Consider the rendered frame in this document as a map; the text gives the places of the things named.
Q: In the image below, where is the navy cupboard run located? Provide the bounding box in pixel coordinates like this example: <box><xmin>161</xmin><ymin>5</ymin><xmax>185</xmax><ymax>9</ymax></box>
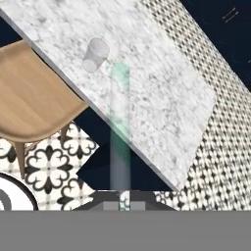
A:
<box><xmin>178</xmin><ymin>0</ymin><xmax>251</xmax><ymax>94</ymax></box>

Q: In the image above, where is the navy dining counter base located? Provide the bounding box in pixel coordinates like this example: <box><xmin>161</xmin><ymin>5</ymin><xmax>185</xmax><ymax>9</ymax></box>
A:
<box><xmin>0</xmin><ymin>16</ymin><xmax>175</xmax><ymax>192</ymax></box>

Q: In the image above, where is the translucent green straw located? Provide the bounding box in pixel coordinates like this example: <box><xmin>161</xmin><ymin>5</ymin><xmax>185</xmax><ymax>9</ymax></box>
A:
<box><xmin>109</xmin><ymin>63</ymin><xmax>132</xmax><ymax>212</ymax></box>

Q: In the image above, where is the light wooden stool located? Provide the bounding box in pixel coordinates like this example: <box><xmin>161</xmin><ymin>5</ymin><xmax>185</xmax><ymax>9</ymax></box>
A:
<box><xmin>0</xmin><ymin>39</ymin><xmax>90</xmax><ymax>181</ymax></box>

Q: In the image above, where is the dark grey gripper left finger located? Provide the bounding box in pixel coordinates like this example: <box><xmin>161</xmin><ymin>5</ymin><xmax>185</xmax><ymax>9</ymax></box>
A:
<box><xmin>74</xmin><ymin>190</ymin><xmax>121</xmax><ymax>212</ymax></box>

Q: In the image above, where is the white round disc black rim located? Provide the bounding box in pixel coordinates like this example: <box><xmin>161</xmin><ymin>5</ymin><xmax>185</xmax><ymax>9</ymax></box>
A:
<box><xmin>0</xmin><ymin>172</ymin><xmax>40</xmax><ymax>212</ymax></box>

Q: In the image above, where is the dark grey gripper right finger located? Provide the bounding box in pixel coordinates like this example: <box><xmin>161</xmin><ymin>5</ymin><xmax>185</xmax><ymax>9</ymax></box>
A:
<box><xmin>129</xmin><ymin>190</ymin><xmax>176</xmax><ymax>212</ymax></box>

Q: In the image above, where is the clear glass cup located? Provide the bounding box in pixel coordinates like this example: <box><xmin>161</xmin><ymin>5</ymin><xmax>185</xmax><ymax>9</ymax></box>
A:
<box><xmin>81</xmin><ymin>36</ymin><xmax>111</xmax><ymax>75</ymax></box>

